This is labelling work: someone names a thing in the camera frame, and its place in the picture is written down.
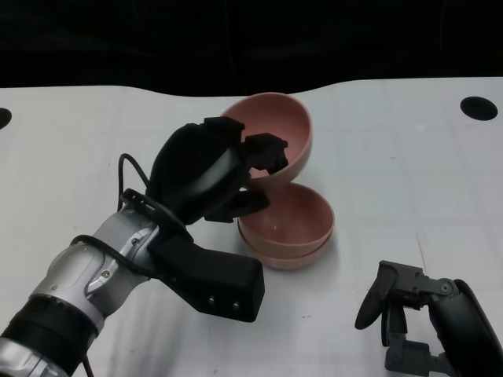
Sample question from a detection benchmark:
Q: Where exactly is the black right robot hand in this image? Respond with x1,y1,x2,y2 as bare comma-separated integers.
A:
354,258,503,377

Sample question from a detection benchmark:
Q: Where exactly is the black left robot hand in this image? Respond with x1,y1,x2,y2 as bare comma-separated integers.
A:
145,115,292,225

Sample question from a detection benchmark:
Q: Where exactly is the pink bowl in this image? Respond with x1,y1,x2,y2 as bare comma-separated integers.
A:
237,182,336,252
220,92,314,193
240,229,333,271

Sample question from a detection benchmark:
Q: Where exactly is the black backdrop cloth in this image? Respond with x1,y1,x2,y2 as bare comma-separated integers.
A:
0,0,503,97

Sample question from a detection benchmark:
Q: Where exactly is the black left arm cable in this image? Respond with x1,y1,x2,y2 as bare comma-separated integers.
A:
68,153,189,377

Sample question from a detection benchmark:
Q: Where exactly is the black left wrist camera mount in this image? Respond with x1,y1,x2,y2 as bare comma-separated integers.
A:
119,188,266,324

